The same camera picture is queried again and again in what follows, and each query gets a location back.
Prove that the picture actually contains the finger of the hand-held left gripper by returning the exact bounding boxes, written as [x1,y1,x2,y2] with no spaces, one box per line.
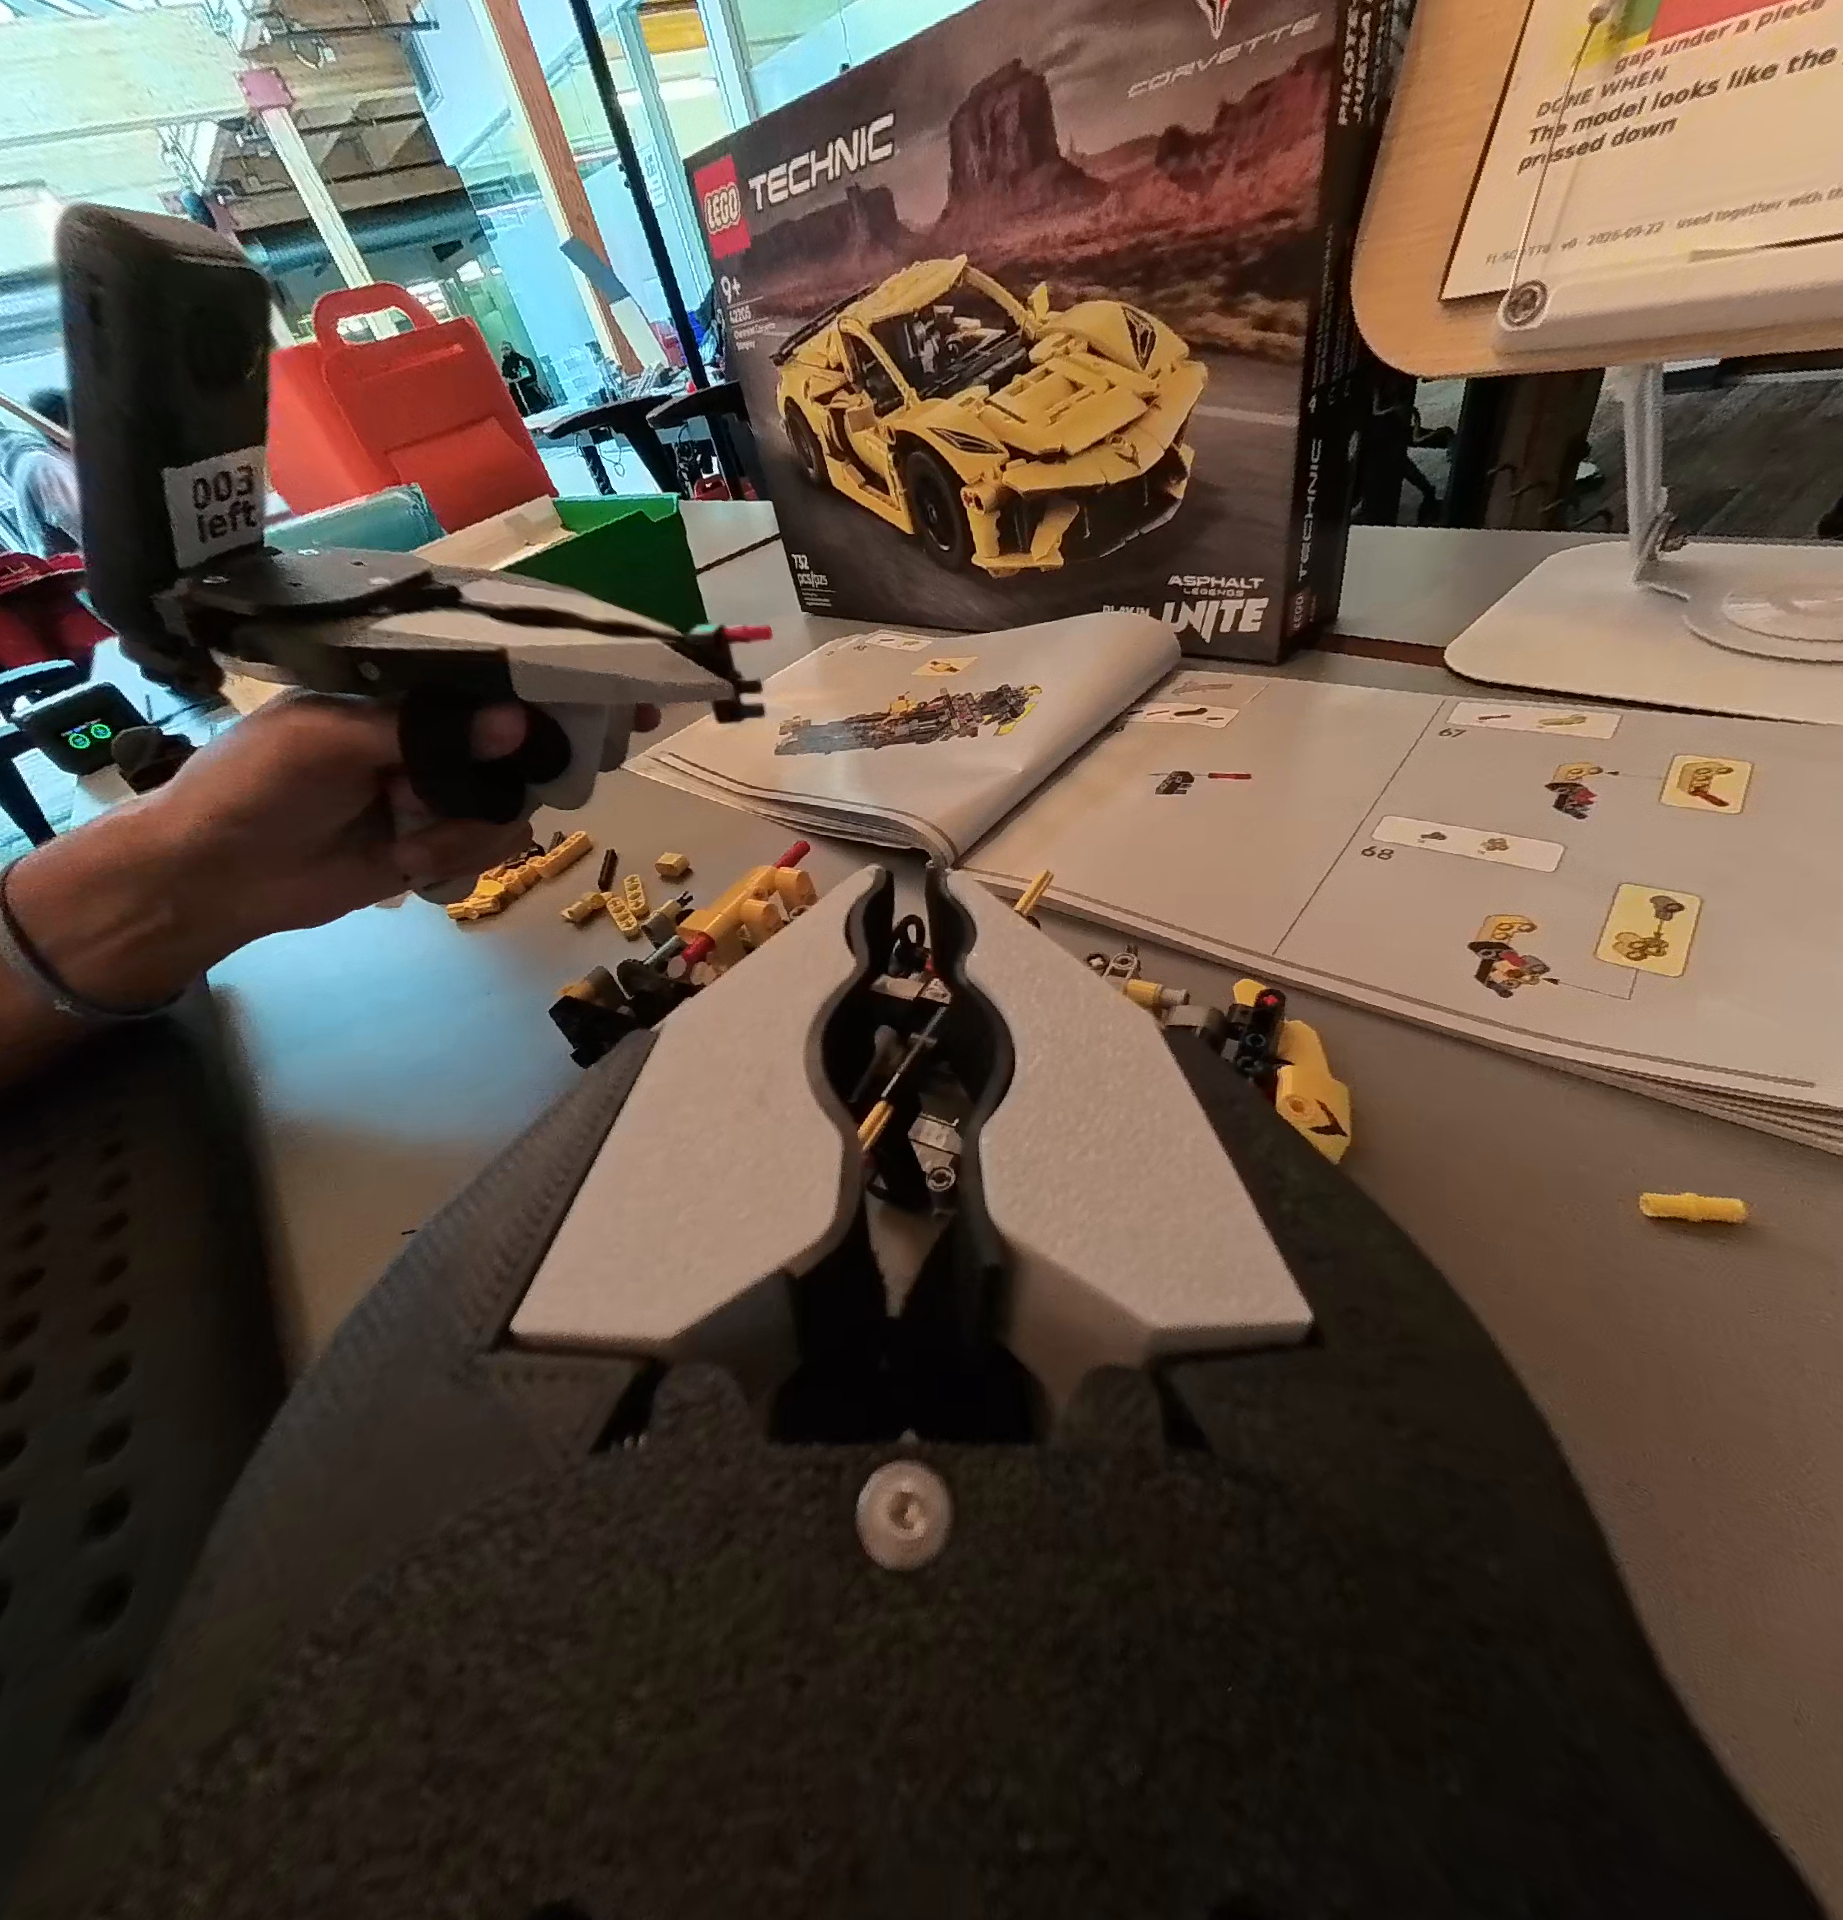
[346,614,745,710]
[402,575,720,669]

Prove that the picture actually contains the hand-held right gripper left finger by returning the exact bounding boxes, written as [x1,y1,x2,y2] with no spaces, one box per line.
[507,864,884,1352]

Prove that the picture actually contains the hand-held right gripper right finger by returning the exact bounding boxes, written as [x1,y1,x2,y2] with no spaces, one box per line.
[930,868,1316,1415]

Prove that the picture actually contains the black lego connector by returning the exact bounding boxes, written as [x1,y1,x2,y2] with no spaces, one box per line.
[677,628,768,726]

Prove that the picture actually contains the lego car model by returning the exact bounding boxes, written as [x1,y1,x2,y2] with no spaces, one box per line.
[546,859,1358,1220]

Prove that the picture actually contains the loose yellow lego beams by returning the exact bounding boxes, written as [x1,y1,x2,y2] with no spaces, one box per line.
[446,830,699,929]

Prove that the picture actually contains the lego instruction booklet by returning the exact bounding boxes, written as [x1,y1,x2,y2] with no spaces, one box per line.
[626,614,1843,1168]

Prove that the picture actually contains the lego set box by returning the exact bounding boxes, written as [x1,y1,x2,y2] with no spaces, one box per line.
[683,0,1415,669]

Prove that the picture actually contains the person's left hand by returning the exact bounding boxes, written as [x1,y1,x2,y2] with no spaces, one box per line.
[144,696,669,979]

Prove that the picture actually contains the green plastic bin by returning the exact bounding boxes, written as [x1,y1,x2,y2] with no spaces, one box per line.
[417,496,701,639]

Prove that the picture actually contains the teal roll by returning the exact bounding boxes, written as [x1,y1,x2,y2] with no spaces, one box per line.
[266,480,446,554]

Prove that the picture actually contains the orange bag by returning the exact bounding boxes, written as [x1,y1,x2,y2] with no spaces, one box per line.
[266,282,559,514]

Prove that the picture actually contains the device with green lights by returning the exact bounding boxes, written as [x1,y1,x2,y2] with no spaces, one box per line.
[12,681,144,784]

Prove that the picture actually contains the black floor lamp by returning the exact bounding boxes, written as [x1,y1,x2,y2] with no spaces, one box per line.
[568,0,683,504]

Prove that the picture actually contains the grey wristband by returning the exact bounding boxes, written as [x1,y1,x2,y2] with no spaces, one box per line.
[0,853,191,1027]

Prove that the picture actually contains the printed instruction sheet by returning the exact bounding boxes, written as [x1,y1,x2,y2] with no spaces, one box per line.
[1437,0,1843,303]

